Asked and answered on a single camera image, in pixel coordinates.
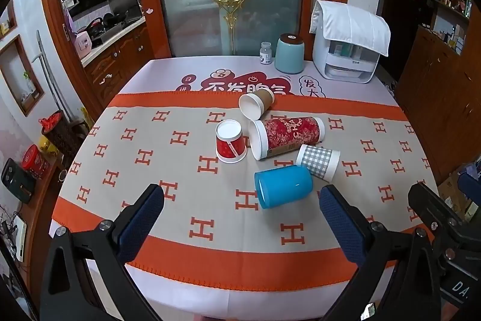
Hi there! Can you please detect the dark wooden sideboard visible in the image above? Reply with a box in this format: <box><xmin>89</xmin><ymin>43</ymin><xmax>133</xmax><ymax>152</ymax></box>
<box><xmin>394</xmin><ymin>26</ymin><xmax>481</xmax><ymax>182</ymax></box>

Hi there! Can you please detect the orange beige patterned blanket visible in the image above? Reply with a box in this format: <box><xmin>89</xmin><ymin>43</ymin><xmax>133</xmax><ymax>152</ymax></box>
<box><xmin>51</xmin><ymin>91</ymin><xmax>438</xmax><ymax>286</ymax></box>

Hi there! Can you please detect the grey checked paper cup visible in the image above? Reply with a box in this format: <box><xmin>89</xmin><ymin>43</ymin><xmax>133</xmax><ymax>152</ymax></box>
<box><xmin>296</xmin><ymin>144</ymin><xmax>341</xmax><ymax>182</ymax></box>

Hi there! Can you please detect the white countertop appliance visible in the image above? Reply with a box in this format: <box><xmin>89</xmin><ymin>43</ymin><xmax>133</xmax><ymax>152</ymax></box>
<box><xmin>313</xmin><ymin>28</ymin><xmax>378</xmax><ymax>85</ymax></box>

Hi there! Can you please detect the tall red patterned paper cup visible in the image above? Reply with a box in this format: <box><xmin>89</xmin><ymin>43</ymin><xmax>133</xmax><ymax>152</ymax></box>
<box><xmin>249</xmin><ymin>116</ymin><xmax>326</xmax><ymax>161</ymax></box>

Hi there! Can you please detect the small red white paper cup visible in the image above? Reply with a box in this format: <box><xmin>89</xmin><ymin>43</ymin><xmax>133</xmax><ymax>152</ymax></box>
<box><xmin>215</xmin><ymin>119</ymin><xmax>247</xmax><ymax>164</ymax></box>

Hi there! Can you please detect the red round tin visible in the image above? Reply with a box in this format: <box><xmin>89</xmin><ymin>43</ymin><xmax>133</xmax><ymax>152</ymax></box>
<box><xmin>21</xmin><ymin>144</ymin><xmax>49</xmax><ymax>177</ymax></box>

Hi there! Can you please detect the white quilted cover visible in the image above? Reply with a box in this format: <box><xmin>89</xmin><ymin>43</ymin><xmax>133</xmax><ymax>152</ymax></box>
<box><xmin>309</xmin><ymin>0</ymin><xmax>391</xmax><ymax>57</ymax></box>

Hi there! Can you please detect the blue plastic cup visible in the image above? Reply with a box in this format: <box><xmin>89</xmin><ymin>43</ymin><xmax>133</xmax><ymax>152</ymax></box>
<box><xmin>254</xmin><ymin>165</ymin><xmax>314</xmax><ymax>210</ymax></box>

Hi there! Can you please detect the teal canister with brown lid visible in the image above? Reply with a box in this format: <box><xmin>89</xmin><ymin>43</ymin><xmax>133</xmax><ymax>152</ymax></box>
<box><xmin>274</xmin><ymin>33</ymin><xmax>305</xmax><ymax>75</ymax></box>

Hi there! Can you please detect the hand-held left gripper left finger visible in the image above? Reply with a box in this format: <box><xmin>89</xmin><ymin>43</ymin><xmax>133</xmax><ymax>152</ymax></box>
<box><xmin>39</xmin><ymin>184</ymin><xmax>166</xmax><ymax>321</ymax></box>

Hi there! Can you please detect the wooden kitchen cabinet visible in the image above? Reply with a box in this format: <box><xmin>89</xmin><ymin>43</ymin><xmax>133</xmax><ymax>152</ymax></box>
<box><xmin>81</xmin><ymin>20</ymin><xmax>155</xmax><ymax>111</ymax></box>

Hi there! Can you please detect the small white bottle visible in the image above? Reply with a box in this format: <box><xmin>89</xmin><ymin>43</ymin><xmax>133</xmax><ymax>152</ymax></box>
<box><xmin>259</xmin><ymin>42</ymin><xmax>273</xmax><ymax>65</ymax></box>

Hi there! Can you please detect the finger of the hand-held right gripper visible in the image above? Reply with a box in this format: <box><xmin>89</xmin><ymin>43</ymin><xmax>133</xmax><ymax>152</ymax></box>
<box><xmin>408</xmin><ymin>183</ymin><xmax>466</xmax><ymax>244</ymax></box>
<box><xmin>456</xmin><ymin>171</ymin><xmax>481</xmax><ymax>208</ymax></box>

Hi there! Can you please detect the brown paper cup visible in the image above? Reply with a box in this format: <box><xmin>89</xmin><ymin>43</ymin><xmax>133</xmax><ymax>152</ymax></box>
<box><xmin>238</xmin><ymin>88</ymin><xmax>276</xmax><ymax>120</ymax></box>

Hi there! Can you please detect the pink box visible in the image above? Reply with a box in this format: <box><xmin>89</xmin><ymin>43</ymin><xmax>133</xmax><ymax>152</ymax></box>
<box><xmin>75</xmin><ymin>32</ymin><xmax>93</xmax><ymax>54</ymax></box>

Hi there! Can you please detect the dark basket with red items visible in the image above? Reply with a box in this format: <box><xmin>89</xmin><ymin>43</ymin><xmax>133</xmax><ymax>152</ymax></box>
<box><xmin>38</xmin><ymin>110</ymin><xmax>78</xmax><ymax>156</ymax></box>

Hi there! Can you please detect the wooden wall shelf with bottles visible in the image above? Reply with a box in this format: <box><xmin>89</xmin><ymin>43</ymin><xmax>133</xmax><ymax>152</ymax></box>
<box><xmin>426</xmin><ymin>0</ymin><xmax>474</xmax><ymax>51</ymax></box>

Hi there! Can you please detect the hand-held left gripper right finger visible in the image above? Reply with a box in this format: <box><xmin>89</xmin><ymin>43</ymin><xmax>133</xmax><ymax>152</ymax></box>
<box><xmin>319</xmin><ymin>184</ymin><xmax>443</xmax><ymax>321</ymax></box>

